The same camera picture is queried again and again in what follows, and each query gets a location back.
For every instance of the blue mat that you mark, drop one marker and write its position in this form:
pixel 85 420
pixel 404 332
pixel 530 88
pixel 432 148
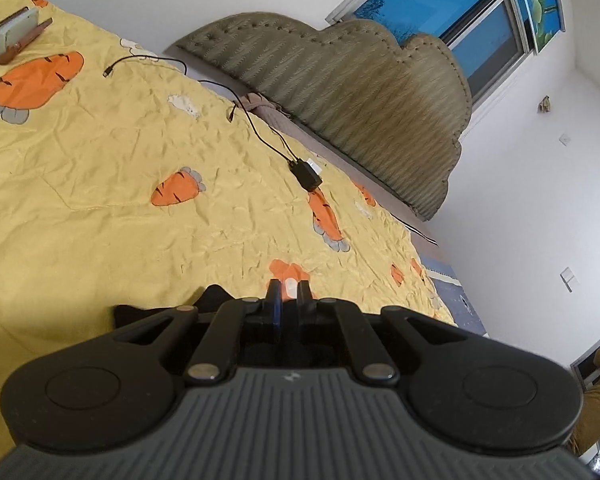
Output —
pixel 452 300

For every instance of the leaf print window panel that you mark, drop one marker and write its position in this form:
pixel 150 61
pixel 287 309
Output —
pixel 542 5

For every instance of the small wall hook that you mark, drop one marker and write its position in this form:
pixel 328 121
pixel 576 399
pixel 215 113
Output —
pixel 546 104

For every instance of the black pants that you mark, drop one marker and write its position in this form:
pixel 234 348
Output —
pixel 212 297

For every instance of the yellow carrot print blanket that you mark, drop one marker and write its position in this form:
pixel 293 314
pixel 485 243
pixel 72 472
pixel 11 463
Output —
pixel 105 185

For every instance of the green padded headboard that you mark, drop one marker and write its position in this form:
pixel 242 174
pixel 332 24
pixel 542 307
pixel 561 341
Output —
pixel 355 100

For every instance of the black charger adapter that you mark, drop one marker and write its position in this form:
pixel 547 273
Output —
pixel 305 176

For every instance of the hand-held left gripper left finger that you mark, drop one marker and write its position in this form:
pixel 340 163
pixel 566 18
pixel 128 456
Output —
pixel 275 307

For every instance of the small white wall switch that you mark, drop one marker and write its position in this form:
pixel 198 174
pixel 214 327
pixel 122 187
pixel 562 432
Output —
pixel 565 139

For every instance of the brown crumpled cloth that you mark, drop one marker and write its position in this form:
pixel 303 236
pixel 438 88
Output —
pixel 255 102

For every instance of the brown phone case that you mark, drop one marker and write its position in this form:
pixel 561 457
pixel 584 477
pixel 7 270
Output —
pixel 10 37

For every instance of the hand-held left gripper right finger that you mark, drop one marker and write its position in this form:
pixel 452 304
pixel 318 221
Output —
pixel 303 302

